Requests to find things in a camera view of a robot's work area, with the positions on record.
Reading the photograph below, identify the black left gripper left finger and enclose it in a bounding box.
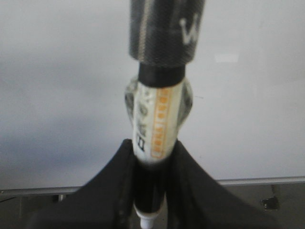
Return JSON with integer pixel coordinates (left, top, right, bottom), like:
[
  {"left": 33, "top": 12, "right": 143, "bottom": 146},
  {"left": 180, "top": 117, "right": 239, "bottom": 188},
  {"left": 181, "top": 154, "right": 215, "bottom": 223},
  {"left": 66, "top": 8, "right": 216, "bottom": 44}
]
[{"left": 26, "top": 139, "right": 136, "bottom": 229}]

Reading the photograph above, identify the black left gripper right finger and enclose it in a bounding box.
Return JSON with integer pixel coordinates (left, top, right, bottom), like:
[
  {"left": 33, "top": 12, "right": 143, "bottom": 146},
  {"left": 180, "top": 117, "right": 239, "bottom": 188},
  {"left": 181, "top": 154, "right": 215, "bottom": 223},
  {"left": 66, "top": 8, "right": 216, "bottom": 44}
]
[{"left": 166, "top": 141, "right": 280, "bottom": 229}]

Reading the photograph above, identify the white black whiteboard marker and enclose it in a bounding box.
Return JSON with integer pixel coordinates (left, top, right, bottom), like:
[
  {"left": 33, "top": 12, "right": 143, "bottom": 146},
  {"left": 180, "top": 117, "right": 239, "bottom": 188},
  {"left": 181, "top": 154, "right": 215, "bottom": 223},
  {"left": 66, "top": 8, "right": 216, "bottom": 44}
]
[{"left": 125, "top": 0, "right": 205, "bottom": 229}]

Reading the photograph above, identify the white whiteboard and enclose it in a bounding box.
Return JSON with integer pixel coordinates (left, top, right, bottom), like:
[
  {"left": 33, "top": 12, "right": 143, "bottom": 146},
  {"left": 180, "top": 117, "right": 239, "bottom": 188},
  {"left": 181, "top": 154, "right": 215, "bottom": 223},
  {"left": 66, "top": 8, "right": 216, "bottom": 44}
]
[{"left": 0, "top": 0, "right": 305, "bottom": 191}]

